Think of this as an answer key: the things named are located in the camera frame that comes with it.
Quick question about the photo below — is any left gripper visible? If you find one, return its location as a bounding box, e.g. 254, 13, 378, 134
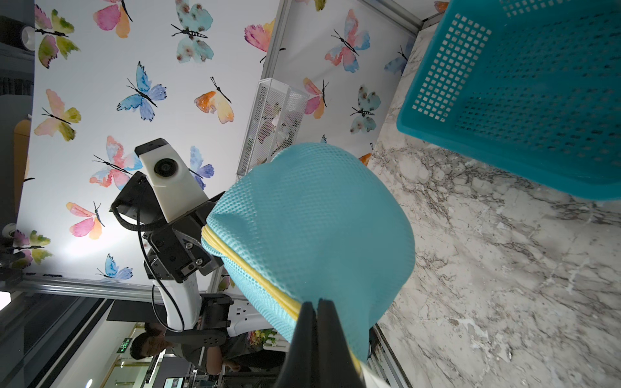
143, 193, 223, 284

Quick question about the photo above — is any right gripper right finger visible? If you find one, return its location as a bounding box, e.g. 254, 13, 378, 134
317, 300, 365, 388

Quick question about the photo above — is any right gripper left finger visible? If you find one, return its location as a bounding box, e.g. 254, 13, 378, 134
274, 302, 320, 388

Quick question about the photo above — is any teal mesh laundry bag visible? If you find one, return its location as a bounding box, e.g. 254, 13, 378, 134
202, 143, 416, 361

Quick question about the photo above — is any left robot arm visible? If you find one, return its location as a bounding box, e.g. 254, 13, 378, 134
110, 172, 271, 348

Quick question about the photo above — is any person behind the cell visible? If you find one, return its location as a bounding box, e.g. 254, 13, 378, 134
129, 323, 286, 375

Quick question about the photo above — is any teal plastic basket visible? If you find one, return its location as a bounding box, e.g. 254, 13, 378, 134
397, 0, 620, 201

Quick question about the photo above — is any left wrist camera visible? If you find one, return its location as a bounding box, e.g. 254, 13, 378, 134
134, 138, 208, 222

